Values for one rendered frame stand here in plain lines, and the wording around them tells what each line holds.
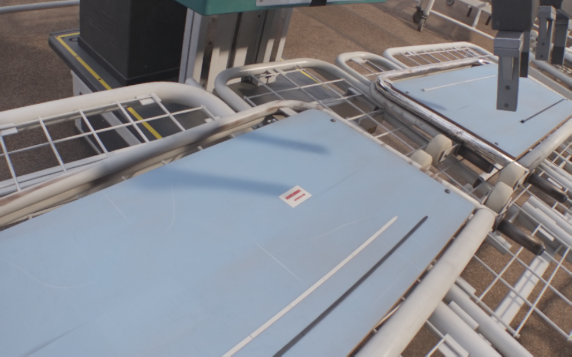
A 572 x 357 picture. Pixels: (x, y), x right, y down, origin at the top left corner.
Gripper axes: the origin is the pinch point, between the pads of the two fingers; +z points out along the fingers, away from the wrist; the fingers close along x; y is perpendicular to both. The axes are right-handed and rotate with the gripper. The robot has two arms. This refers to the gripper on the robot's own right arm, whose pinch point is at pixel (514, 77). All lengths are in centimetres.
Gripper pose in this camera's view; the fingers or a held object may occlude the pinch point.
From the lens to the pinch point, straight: 64.0
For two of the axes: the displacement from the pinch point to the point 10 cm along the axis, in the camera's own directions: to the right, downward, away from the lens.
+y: -8.0, -1.7, 5.8
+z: 1.8, 8.5, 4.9
